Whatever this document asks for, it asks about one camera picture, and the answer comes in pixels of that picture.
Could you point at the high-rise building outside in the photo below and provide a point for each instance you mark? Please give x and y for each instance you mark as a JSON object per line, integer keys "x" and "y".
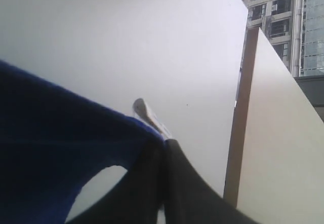
{"x": 295, "y": 30}

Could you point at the white towel label tag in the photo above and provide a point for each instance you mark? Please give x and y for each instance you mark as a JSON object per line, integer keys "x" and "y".
{"x": 144, "y": 112}

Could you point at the blue terry towel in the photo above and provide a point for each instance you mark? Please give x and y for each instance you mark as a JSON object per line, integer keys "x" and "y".
{"x": 42, "y": 127}

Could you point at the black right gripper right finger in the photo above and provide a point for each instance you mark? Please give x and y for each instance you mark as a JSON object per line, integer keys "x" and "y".
{"x": 187, "y": 198}

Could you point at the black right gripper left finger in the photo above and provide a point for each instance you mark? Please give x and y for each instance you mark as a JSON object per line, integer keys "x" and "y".
{"x": 136, "y": 197}

